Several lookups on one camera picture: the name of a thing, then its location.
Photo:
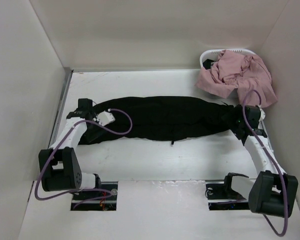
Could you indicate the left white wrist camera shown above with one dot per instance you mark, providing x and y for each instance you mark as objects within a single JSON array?
[{"x": 104, "y": 118}]

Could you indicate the black trousers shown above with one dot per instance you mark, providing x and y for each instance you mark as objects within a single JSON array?
[{"x": 163, "y": 118}]

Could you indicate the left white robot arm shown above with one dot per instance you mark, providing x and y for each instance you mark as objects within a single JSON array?
[{"x": 63, "y": 172}]

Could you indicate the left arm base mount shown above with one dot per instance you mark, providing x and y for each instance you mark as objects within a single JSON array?
[{"x": 97, "y": 201}]

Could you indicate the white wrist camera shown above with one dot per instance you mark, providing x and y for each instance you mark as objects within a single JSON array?
[
  {"x": 262, "y": 115},
  {"x": 104, "y": 118}
]

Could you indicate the white laundry basket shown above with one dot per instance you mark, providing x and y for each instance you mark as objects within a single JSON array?
[{"x": 215, "y": 55}]

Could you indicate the pink trousers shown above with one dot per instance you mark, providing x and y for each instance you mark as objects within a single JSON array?
[{"x": 258, "y": 78}]

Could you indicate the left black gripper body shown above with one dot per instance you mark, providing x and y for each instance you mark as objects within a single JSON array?
[{"x": 93, "y": 131}]

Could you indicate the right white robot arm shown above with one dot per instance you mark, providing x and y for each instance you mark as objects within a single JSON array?
[{"x": 274, "y": 191}]

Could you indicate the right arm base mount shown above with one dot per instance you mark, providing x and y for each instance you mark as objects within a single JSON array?
[{"x": 221, "y": 199}]

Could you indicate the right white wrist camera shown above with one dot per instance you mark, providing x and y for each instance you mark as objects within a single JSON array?
[{"x": 262, "y": 115}]

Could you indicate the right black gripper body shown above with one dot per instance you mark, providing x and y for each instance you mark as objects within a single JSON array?
[{"x": 236, "y": 121}]

